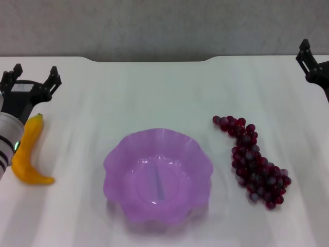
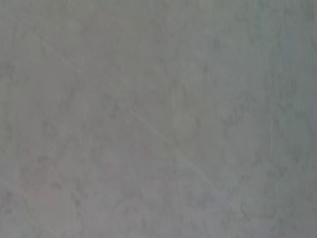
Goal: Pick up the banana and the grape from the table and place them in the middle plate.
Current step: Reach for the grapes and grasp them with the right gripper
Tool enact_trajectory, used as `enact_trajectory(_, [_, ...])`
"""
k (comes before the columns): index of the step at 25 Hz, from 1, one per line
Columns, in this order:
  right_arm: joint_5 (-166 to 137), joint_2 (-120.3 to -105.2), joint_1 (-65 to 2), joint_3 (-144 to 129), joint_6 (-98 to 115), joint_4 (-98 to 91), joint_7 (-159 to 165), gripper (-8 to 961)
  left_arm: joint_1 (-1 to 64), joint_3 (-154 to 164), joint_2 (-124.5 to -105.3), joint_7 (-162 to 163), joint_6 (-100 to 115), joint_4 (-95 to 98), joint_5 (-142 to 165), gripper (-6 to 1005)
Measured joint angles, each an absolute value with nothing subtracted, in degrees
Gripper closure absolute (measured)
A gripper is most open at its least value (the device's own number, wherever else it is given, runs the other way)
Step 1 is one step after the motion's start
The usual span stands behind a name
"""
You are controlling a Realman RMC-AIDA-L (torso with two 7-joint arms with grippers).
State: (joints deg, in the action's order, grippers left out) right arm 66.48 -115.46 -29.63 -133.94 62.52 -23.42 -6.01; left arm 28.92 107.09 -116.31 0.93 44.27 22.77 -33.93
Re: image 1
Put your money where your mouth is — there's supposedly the yellow banana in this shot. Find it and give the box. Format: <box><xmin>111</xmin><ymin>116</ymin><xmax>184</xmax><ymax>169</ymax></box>
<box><xmin>11</xmin><ymin>113</ymin><xmax>56</xmax><ymax>185</ymax></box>

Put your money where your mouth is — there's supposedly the dark red grape bunch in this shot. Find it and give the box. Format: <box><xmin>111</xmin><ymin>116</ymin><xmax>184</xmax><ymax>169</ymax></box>
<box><xmin>212</xmin><ymin>115</ymin><xmax>293</xmax><ymax>210</ymax></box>

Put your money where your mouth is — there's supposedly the purple scalloped plastic bowl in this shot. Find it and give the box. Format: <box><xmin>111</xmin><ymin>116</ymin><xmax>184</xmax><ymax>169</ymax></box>
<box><xmin>103</xmin><ymin>128</ymin><xmax>214</xmax><ymax>227</ymax></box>

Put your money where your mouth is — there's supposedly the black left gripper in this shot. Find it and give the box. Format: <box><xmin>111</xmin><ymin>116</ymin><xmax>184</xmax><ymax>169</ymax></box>
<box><xmin>0</xmin><ymin>64</ymin><xmax>63</xmax><ymax>127</ymax></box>

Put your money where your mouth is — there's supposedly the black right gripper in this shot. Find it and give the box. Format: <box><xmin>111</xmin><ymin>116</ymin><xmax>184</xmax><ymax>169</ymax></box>
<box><xmin>295</xmin><ymin>39</ymin><xmax>329</xmax><ymax>103</ymax></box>

